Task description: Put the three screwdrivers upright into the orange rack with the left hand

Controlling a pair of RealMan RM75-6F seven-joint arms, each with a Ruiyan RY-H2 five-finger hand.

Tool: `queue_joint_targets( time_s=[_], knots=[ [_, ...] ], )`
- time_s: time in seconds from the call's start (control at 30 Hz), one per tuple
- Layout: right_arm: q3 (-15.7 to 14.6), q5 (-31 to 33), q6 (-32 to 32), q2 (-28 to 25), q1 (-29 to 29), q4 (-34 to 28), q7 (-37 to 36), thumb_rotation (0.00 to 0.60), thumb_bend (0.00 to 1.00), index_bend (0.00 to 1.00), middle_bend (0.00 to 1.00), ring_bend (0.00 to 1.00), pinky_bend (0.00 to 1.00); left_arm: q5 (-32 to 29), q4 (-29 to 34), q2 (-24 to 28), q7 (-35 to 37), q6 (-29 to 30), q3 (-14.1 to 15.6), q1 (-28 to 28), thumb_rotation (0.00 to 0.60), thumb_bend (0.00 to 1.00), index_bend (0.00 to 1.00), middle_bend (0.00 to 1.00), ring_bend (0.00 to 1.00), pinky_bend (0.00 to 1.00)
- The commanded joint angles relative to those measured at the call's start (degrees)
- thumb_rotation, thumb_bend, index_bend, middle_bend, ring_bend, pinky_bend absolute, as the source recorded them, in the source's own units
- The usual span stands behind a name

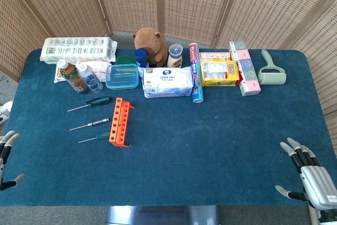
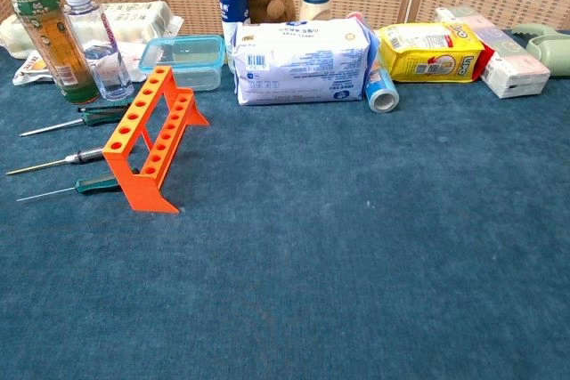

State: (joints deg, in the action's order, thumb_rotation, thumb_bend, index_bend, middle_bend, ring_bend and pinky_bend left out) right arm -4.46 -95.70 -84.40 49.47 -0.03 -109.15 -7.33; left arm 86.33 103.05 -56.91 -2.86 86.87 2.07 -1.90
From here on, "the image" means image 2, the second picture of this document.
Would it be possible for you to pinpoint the small green thin-shaft screwdriver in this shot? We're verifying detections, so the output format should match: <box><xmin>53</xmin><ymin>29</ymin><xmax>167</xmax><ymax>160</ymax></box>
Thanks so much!
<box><xmin>15</xmin><ymin>168</ymin><xmax>142</xmax><ymax>203</ymax></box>

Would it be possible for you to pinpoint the silver black precision screwdriver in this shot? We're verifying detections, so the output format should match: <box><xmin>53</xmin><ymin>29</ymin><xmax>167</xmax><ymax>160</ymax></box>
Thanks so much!
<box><xmin>4</xmin><ymin>147</ymin><xmax>106</xmax><ymax>176</ymax></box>

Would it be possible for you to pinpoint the orange screwdriver rack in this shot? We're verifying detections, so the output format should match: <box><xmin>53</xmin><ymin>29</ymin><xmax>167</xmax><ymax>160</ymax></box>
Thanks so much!
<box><xmin>102</xmin><ymin>65</ymin><xmax>210</xmax><ymax>214</ymax></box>

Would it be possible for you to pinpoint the blue carpet table cover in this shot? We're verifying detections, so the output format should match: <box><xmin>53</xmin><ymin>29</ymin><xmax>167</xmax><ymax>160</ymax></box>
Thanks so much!
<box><xmin>0</xmin><ymin>28</ymin><xmax>570</xmax><ymax>380</ymax></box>

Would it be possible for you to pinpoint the white wet wipes pack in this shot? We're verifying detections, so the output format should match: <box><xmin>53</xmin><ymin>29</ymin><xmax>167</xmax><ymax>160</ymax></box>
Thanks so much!
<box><xmin>232</xmin><ymin>14</ymin><xmax>379</xmax><ymax>107</ymax></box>

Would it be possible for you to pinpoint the blue plastic wrap roll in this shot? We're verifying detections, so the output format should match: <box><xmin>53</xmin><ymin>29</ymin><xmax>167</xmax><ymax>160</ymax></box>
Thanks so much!
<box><xmin>346</xmin><ymin>10</ymin><xmax>401</xmax><ymax>114</ymax></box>

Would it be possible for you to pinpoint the clear blue-rimmed food container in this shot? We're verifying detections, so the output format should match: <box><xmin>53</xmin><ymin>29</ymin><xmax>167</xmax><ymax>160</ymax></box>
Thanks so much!
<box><xmin>137</xmin><ymin>34</ymin><xmax>226</xmax><ymax>93</ymax></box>

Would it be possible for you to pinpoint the blue spray can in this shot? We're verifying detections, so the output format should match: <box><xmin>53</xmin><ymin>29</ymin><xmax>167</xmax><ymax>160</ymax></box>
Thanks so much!
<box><xmin>214</xmin><ymin>0</ymin><xmax>250</xmax><ymax>73</ymax></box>

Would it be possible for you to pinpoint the yellow Lipo snack bag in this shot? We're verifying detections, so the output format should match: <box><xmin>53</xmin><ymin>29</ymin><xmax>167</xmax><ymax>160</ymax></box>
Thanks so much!
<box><xmin>376</xmin><ymin>22</ymin><xmax>486</xmax><ymax>84</ymax></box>

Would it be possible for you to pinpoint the large green black screwdriver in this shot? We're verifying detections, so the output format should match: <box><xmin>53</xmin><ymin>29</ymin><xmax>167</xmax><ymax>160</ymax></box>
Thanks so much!
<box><xmin>19</xmin><ymin>103</ymin><xmax>134</xmax><ymax>138</ymax></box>

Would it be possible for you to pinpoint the white paper roll pack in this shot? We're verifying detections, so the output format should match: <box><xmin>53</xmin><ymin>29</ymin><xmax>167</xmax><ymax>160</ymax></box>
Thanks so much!
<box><xmin>0</xmin><ymin>0</ymin><xmax>184</xmax><ymax>60</ymax></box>

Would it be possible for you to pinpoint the clear water bottle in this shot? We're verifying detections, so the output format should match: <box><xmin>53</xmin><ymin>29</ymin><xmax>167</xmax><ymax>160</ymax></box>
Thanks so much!
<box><xmin>61</xmin><ymin>0</ymin><xmax>134</xmax><ymax>101</ymax></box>

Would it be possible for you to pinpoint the red yellow snack box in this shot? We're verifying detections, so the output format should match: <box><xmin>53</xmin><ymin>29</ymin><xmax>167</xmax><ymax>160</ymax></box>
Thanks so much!
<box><xmin>471</xmin><ymin>48</ymin><xmax>496</xmax><ymax>81</ymax></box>

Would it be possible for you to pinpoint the pastel tissue box pack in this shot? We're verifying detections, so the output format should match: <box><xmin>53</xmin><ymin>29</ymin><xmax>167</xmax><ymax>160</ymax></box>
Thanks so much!
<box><xmin>434</xmin><ymin>5</ymin><xmax>552</xmax><ymax>100</ymax></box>

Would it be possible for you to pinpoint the green tea bottle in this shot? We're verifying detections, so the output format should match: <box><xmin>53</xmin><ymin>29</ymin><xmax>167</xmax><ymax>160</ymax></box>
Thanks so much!
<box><xmin>0</xmin><ymin>0</ymin><xmax>101</xmax><ymax>105</ymax></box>

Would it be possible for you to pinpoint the green lint roller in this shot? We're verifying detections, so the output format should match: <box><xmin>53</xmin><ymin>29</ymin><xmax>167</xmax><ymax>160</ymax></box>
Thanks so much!
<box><xmin>509</xmin><ymin>23</ymin><xmax>570</xmax><ymax>77</ymax></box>

